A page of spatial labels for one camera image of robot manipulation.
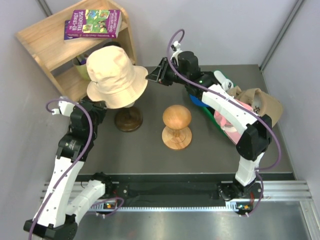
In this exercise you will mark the cream bucket hat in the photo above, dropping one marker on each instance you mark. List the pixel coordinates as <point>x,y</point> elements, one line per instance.
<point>113,78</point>

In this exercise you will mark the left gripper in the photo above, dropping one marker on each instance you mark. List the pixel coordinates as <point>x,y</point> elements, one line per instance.
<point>99,107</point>

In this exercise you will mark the round wooden hat stand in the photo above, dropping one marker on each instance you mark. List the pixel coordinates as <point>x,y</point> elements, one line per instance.
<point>176,134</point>

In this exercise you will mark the white cap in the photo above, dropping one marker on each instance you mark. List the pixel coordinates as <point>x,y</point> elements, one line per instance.
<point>225,83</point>

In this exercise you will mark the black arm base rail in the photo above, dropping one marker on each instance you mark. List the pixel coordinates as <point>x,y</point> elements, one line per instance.
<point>178,190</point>

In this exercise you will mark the pink baseball cap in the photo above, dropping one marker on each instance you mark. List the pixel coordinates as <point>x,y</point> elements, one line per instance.
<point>228,129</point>

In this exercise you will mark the purple treehouse book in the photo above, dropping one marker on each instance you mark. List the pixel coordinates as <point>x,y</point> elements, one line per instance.
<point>94,23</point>

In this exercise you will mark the green pen cup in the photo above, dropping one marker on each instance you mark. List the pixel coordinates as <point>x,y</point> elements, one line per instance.
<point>79,62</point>

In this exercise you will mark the green plastic tray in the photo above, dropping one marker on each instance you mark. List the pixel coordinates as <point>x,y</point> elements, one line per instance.
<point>210,113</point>

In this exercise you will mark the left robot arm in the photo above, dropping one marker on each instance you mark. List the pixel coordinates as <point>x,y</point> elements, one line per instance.
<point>58,217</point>

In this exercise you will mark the wooden shelf unit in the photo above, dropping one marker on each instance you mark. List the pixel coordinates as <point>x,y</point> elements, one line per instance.
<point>45,42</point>

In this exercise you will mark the cream mannequin head stand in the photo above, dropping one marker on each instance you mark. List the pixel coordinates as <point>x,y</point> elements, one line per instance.
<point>128,118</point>

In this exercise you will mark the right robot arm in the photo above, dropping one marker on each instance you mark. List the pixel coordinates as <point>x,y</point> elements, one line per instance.
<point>255,131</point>

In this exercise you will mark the tan baseball cap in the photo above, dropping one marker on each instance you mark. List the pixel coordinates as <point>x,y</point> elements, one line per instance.
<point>261,102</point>

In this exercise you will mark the blue cap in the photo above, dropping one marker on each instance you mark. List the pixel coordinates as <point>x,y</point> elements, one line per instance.
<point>197,102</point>

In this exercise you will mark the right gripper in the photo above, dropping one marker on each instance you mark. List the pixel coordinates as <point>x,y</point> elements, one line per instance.
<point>160,72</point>

